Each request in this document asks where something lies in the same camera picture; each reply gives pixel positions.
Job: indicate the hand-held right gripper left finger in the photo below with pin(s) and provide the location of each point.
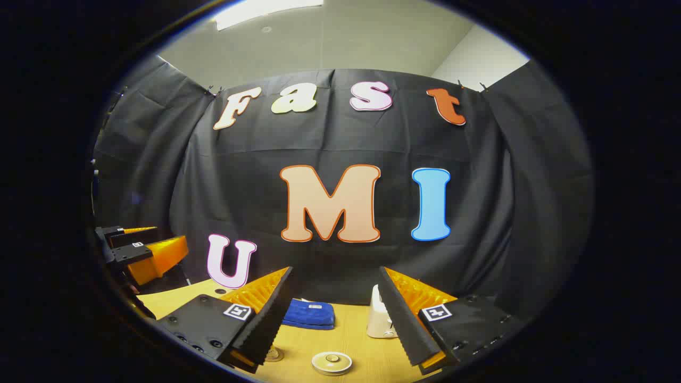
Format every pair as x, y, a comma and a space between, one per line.
266, 324

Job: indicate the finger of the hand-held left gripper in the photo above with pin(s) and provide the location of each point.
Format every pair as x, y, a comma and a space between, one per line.
133, 236
157, 260

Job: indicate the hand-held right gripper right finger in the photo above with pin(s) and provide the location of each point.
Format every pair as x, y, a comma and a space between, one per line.
404, 324

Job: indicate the round brown coaster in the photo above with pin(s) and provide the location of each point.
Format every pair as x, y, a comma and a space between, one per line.
275, 355

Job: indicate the cream teacup lid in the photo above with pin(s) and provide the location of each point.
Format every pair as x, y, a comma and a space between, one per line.
332, 360

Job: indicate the white toaster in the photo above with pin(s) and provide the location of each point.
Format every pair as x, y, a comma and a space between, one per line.
379, 319

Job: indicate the folded blue towel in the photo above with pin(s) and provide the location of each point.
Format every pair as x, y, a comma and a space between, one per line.
308, 315

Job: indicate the black backdrop cloth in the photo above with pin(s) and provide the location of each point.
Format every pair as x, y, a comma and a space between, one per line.
340, 138

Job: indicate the ceiling light panel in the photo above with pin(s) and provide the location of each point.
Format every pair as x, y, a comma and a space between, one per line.
266, 10

